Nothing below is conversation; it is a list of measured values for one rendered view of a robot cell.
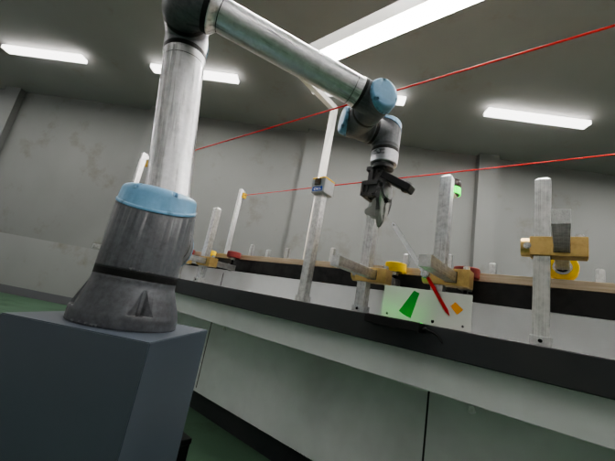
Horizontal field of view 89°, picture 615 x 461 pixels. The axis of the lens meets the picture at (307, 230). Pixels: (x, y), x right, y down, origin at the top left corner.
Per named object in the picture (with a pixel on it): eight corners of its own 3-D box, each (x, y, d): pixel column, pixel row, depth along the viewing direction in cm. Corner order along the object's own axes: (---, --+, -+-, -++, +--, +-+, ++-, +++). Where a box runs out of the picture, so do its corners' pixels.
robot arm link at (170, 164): (114, 269, 70) (156, -16, 83) (132, 272, 86) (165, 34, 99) (188, 273, 74) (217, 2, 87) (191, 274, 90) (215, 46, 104)
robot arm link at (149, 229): (80, 261, 53) (113, 166, 57) (109, 266, 69) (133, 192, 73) (175, 278, 57) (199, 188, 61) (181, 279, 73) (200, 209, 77)
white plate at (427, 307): (469, 332, 84) (472, 294, 86) (380, 316, 100) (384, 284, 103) (470, 332, 84) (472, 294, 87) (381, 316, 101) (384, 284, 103)
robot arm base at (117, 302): (142, 337, 50) (159, 275, 53) (34, 315, 52) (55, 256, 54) (189, 327, 69) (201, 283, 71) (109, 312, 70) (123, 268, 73)
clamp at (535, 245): (588, 256, 73) (588, 235, 74) (519, 253, 82) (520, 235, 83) (588, 262, 78) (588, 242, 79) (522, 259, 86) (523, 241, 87)
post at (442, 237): (438, 326, 90) (452, 173, 100) (426, 325, 92) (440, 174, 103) (442, 327, 92) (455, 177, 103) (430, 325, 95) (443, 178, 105)
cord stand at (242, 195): (220, 285, 331) (243, 187, 355) (214, 284, 337) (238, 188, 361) (226, 286, 337) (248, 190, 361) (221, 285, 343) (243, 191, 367)
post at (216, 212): (195, 291, 168) (217, 206, 178) (191, 290, 170) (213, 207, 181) (200, 292, 171) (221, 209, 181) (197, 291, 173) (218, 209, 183)
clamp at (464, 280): (469, 287, 87) (469, 269, 88) (420, 282, 96) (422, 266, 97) (473, 290, 91) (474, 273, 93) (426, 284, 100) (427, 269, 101)
